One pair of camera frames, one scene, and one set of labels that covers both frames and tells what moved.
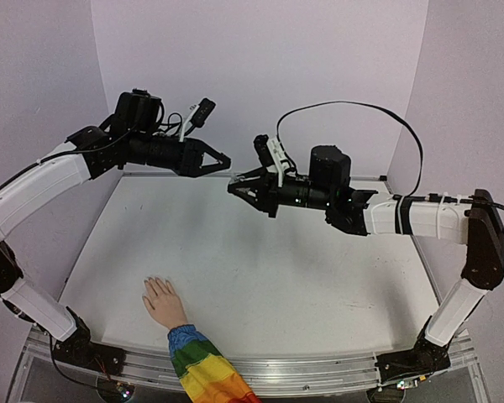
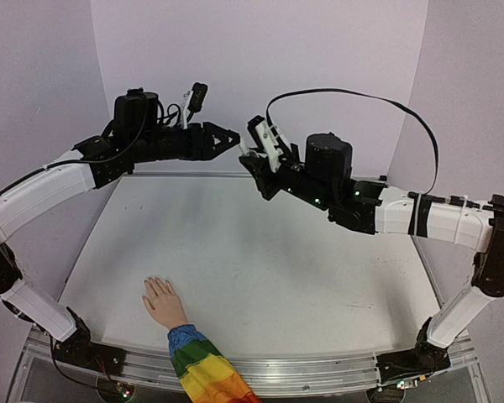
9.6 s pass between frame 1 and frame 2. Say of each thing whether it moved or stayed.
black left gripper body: moved
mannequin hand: stayed
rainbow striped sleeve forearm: stayed
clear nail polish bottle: moved
